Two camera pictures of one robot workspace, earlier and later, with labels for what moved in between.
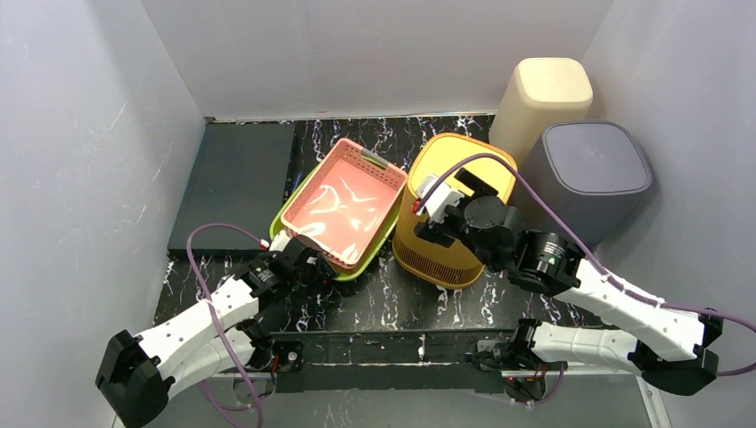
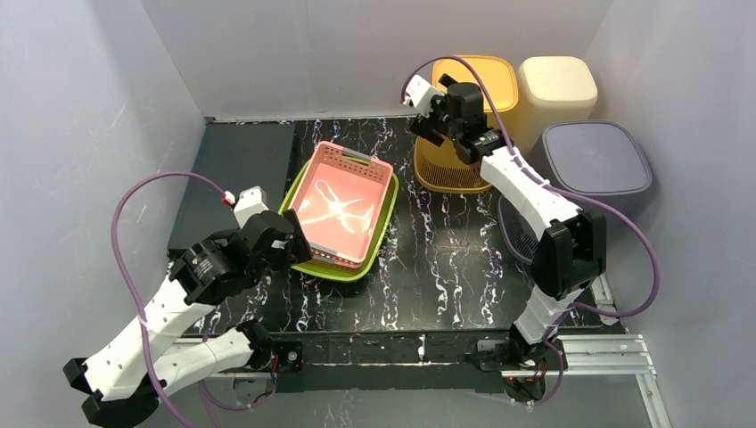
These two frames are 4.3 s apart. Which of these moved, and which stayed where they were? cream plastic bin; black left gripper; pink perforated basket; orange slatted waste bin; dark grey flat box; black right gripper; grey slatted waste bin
Moved: pink perforated basket; black left gripper; black right gripper; orange slatted waste bin
Stayed: dark grey flat box; grey slatted waste bin; cream plastic bin
